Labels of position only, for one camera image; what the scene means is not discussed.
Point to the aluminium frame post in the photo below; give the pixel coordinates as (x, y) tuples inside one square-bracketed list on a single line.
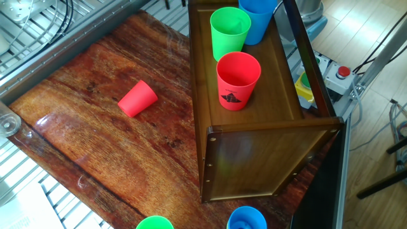
[(381, 57)]

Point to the plain red plastic cup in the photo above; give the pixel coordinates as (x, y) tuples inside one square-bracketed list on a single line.
[(138, 99)]

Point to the red cup with black logo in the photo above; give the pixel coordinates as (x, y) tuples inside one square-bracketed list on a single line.
[(237, 79)]

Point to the glossy red-brown wooden board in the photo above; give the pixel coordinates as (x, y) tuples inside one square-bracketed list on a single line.
[(111, 143)]

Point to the yellow box green button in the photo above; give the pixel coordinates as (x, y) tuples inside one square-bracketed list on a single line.
[(303, 87)]

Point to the brown wooden two-tier shelf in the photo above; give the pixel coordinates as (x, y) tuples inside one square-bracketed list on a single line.
[(254, 152)]

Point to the blue red green cup stack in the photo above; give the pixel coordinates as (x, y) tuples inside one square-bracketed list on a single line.
[(246, 219)]

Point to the grey aluminium table rail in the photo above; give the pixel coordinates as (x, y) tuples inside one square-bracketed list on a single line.
[(79, 38)]

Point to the silver metal mount plate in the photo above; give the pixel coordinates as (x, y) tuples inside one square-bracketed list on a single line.
[(19, 8)]

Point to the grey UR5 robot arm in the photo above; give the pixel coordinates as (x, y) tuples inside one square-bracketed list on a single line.
[(310, 12)]

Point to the grey box red button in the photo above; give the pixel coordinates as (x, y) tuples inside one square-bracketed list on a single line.
[(340, 79)]

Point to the white box green button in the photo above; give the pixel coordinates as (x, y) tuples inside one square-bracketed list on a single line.
[(321, 63)]

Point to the tall green cup stack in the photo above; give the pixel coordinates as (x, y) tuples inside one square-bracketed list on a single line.
[(154, 222)]

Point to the green cup with black logo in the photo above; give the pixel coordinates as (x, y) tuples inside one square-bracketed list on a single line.
[(229, 35)]

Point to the white paper sheet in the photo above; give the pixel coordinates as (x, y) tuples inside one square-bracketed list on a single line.
[(25, 210)]

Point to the black chair base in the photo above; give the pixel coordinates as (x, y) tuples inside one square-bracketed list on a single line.
[(381, 183)]

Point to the blue plastic cup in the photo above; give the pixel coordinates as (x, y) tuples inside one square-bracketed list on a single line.
[(257, 22)]

